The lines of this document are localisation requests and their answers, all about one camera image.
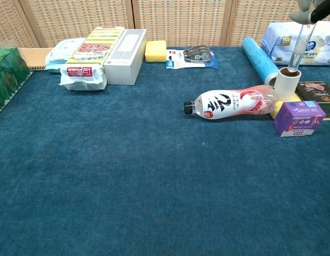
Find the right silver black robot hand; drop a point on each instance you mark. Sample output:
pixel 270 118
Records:
pixel 317 10

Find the clear glass tube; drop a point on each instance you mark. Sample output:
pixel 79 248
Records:
pixel 298 48

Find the large white wet wipes pack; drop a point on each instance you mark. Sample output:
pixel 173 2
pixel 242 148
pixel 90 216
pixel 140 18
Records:
pixel 322 42

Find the light blue film roll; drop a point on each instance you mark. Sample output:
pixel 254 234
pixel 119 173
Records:
pixel 257 58

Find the dark luncheon meat can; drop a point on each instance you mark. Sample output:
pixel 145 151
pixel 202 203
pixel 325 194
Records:
pixel 317 92

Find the white paper roll cardboard core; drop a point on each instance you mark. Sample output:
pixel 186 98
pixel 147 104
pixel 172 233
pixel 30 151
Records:
pixel 286 86

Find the flat yellow sponge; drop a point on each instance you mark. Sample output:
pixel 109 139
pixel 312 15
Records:
pixel 290 99

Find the small purple carton box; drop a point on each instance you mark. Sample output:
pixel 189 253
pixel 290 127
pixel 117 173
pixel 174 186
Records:
pixel 298 117

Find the plastic drink bottle pink label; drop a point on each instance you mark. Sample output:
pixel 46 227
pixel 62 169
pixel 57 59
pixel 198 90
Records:
pixel 229 104

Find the correction tape blister pack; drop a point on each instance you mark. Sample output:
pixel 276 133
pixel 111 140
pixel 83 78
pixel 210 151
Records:
pixel 191 57

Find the woven wicker folding screen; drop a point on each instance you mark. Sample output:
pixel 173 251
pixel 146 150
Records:
pixel 181 21

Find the thick yellow sponge block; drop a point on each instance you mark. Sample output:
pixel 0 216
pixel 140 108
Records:
pixel 155 51

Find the long white power strip box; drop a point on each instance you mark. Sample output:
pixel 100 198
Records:
pixel 125 61

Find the yellow scouring sponge multipack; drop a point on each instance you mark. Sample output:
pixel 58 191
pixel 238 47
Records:
pixel 87 61

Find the dark blue table cloth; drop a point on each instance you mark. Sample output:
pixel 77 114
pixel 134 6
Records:
pixel 127 173

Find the small pale blue wipes pack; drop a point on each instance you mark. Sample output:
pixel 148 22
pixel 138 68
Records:
pixel 61 54

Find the brown spiral notebook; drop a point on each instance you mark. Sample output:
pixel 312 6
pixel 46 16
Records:
pixel 34 57

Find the clear box green tea sachets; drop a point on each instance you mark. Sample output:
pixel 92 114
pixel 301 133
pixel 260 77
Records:
pixel 6 77

